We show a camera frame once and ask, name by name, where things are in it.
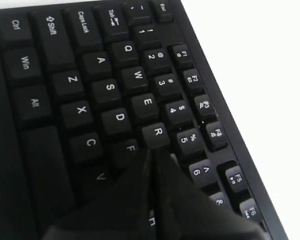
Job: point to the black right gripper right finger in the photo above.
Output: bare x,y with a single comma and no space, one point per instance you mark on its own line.
184,212

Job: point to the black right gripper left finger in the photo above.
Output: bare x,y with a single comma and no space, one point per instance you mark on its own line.
121,212

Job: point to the black acer keyboard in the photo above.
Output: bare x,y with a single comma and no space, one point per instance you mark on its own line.
84,86

